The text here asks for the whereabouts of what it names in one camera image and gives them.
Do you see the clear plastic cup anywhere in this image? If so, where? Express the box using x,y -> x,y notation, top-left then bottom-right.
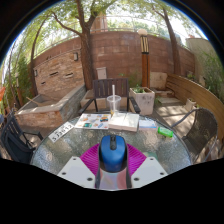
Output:
106,94 -> 122,118

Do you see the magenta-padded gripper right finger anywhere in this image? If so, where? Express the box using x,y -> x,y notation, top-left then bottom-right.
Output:
125,142 -> 169,190

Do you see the metal mesh chair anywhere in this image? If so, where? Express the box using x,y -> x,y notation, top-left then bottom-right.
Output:
171,107 -> 219,164

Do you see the blue computer mouse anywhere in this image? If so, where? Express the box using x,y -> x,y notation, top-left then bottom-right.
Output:
98,134 -> 128,174

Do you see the white license plate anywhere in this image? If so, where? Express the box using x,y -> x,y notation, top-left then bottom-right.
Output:
48,121 -> 75,143

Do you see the thick forked tree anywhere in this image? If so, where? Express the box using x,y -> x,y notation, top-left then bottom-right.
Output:
49,0 -> 111,91

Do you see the white drinking straw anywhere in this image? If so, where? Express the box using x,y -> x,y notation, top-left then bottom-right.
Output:
111,84 -> 116,114

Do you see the small green box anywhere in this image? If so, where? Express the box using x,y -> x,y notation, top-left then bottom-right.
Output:
157,126 -> 174,138

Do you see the white book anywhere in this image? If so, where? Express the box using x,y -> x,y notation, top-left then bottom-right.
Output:
108,112 -> 140,133

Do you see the stone raised basin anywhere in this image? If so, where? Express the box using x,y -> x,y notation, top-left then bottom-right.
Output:
14,84 -> 87,129

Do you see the dark slatted armchair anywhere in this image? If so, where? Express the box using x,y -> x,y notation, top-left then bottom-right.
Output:
78,78 -> 142,116

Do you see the thin curved tree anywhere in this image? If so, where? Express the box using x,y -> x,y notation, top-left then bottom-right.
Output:
29,16 -> 54,98

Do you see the stone tree base block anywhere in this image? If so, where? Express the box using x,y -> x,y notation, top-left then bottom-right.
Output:
79,89 -> 101,113

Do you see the curved wooden bench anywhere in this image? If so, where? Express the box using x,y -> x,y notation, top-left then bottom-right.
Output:
165,73 -> 224,141

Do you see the white stone planter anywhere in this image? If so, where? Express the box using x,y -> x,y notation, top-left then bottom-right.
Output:
129,84 -> 156,116

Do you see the black slatted armchair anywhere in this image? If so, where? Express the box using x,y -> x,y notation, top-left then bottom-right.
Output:
0,111 -> 44,164

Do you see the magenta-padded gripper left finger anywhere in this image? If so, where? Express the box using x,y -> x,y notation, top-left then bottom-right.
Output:
56,142 -> 103,190

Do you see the slender leaning tree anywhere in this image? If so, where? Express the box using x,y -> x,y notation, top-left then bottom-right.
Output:
151,4 -> 183,76

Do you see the small pale booklet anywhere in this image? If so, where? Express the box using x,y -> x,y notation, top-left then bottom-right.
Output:
138,119 -> 158,130

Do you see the beige wall utility box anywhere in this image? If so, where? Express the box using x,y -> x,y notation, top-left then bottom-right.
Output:
96,66 -> 108,80

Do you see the wooden lamp post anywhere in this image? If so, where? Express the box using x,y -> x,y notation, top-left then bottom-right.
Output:
137,28 -> 151,88

